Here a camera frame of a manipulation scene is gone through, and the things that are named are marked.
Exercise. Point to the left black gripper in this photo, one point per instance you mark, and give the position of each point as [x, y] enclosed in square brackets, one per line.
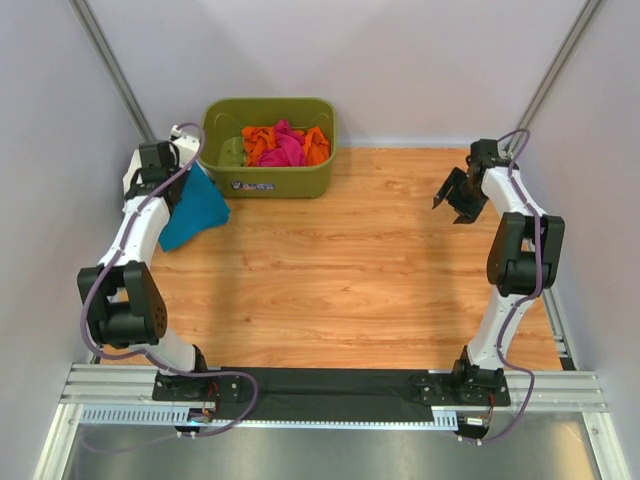
[176, 166]

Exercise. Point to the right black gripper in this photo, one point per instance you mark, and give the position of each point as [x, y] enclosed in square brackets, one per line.
[448, 189]

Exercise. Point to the blue t shirt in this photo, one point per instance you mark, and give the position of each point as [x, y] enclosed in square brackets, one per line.
[200, 208]

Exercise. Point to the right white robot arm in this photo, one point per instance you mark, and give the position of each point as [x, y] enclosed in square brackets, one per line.
[522, 263]

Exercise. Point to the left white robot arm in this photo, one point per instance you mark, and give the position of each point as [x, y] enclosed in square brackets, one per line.
[123, 313]

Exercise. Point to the folded white t shirt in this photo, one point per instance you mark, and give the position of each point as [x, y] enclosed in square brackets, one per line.
[134, 165]

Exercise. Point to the olive green plastic tub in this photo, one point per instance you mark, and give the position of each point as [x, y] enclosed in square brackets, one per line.
[224, 158]

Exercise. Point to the orange t shirt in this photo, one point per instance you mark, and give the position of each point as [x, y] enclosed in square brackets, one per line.
[317, 147]

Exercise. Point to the pink t shirt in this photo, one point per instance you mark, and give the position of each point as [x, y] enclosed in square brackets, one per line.
[288, 150]

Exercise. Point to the black cloth strip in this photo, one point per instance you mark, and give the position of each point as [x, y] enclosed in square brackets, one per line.
[322, 395]

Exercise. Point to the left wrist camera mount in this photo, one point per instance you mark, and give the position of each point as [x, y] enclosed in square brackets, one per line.
[187, 140]

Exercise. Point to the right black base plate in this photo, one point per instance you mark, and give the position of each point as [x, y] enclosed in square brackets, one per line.
[450, 390]

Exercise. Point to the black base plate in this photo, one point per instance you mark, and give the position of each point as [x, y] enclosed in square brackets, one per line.
[178, 388]
[450, 390]

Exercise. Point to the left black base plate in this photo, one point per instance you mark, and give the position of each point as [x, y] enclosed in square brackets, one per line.
[178, 388]

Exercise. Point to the white slotted cable duct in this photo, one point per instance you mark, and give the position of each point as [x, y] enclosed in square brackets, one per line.
[443, 420]

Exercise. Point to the aluminium frame rail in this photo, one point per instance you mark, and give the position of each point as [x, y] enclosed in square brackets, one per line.
[554, 391]

